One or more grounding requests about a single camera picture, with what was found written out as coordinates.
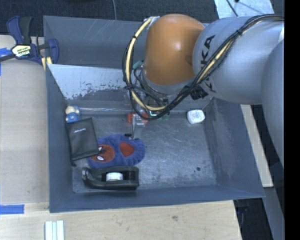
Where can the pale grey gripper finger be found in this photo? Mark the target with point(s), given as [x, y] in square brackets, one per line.
[138, 130]

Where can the blue toy figure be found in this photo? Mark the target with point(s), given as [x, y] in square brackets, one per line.
[72, 115]

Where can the grey metal bin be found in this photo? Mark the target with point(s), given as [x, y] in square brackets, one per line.
[175, 154]

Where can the black flat pouch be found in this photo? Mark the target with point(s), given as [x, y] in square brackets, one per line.
[82, 139]

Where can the white small floss box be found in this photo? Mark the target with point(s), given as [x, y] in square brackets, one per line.
[195, 116]

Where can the black tape dispenser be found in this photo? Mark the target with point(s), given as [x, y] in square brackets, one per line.
[100, 182]

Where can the blue and red cloth mask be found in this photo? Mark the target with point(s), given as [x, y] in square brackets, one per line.
[137, 151]

